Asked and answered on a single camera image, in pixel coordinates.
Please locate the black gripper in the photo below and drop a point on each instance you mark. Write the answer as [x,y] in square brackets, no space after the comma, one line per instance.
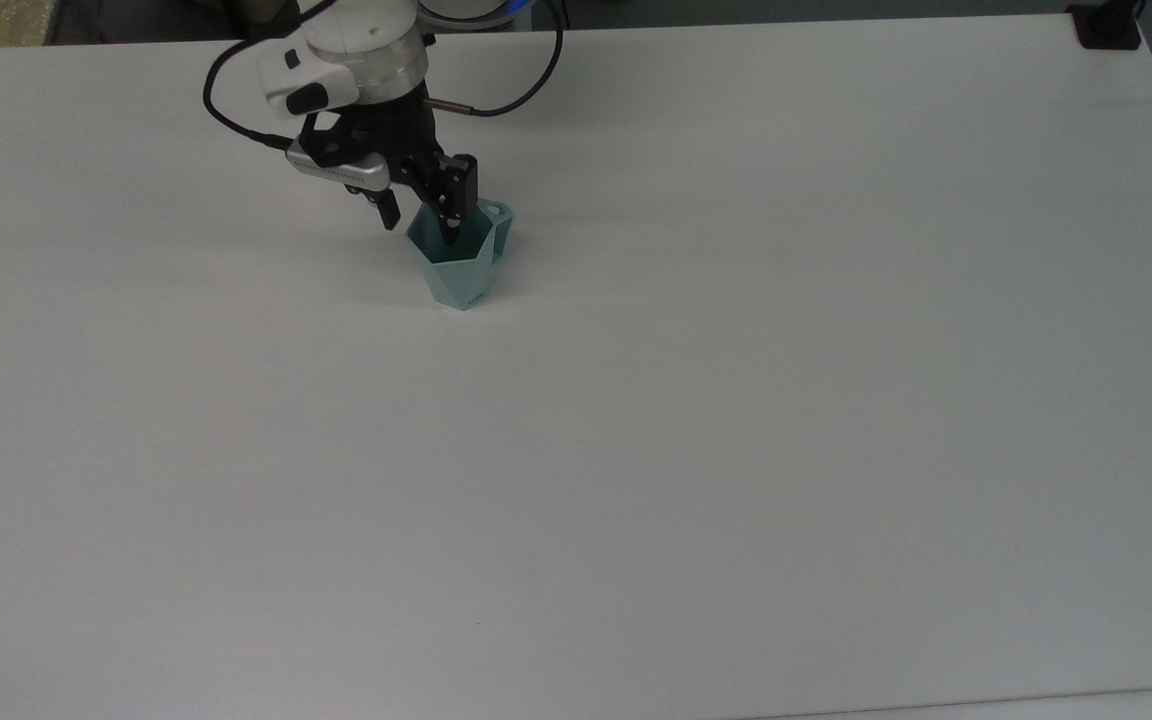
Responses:
[386,135]

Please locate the teal hexagonal plastic cup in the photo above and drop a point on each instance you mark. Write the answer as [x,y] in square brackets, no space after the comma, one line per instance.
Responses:
[461,270]

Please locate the black table corner clamp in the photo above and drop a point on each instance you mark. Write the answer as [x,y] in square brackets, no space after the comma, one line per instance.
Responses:
[1106,25]

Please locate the silver depth camera bar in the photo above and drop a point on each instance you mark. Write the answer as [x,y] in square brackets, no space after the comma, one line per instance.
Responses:
[341,172]

